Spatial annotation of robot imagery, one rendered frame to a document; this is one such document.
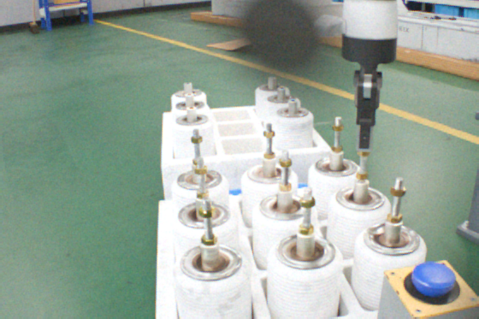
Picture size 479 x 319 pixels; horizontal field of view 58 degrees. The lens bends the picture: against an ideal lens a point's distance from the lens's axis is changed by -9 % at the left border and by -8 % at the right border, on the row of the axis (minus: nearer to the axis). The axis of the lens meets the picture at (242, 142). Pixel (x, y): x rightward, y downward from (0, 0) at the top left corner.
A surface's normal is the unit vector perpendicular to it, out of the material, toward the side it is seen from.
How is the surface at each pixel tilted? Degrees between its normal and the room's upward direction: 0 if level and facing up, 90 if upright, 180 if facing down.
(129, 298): 0
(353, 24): 90
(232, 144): 90
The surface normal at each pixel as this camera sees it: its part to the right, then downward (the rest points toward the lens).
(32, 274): -0.03, -0.93
